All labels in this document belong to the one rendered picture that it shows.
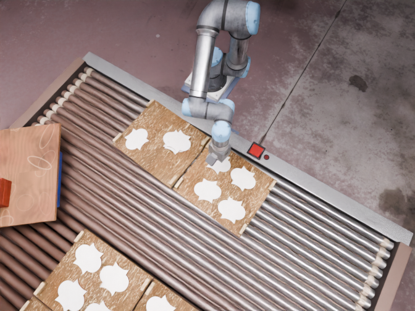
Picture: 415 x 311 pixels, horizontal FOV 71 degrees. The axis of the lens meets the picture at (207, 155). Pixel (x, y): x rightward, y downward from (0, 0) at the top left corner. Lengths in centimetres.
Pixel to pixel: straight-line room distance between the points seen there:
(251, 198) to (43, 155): 106
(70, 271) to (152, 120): 85
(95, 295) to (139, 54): 233
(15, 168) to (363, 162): 255
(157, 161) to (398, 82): 257
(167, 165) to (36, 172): 63
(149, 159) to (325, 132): 176
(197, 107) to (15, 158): 96
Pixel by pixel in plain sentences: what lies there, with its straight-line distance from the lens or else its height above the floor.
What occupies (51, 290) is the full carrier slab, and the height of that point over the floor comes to 94.
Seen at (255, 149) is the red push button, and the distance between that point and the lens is 158.
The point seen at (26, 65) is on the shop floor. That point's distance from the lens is 353.
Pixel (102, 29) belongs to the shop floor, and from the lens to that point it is 350.
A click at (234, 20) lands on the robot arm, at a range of 124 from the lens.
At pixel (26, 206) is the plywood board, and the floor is 104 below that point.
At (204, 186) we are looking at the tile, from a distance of 148.
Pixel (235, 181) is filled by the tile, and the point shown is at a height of 94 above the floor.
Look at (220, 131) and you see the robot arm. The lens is 114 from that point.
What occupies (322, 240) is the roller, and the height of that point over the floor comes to 92.
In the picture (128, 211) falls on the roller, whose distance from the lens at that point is 153.
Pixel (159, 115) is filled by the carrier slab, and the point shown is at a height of 94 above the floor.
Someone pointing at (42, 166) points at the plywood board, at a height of 104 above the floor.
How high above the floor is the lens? 238
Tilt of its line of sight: 69 degrees down
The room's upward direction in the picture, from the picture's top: 1 degrees counter-clockwise
